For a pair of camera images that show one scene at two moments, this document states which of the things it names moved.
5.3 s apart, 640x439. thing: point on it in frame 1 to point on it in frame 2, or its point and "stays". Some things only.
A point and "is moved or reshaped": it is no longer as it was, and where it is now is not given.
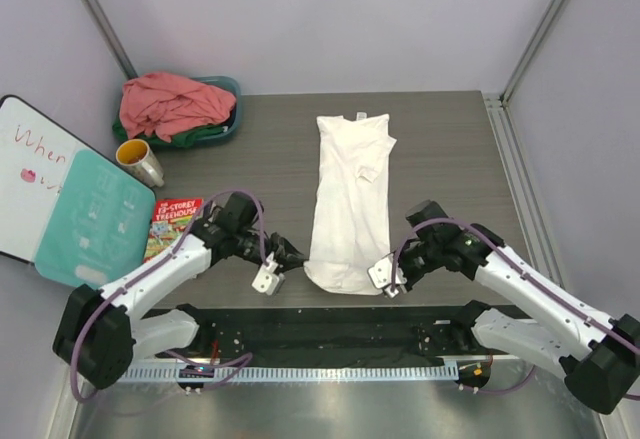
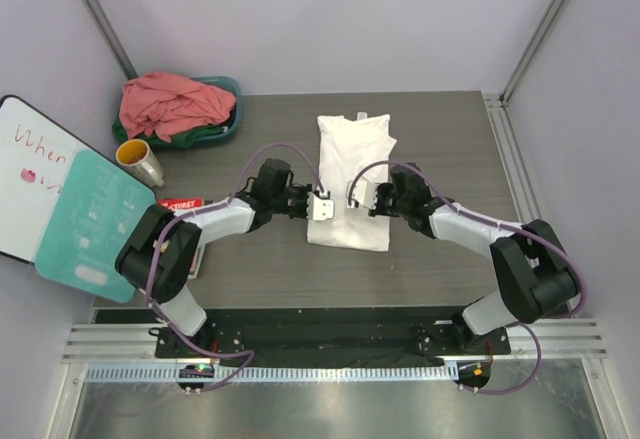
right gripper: x=410 y=280 to x=380 y=191
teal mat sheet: x=97 y=226 stays
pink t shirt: x=164 y=103 stays
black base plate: x=337 y=332 stays
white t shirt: x=351 y=226 is moved or reshaped
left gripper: x=287 y=257 to x=303 y=191
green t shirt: x=181 y=141 stays
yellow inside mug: x=140 y=162 stays
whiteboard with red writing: x=35 y=152 stays
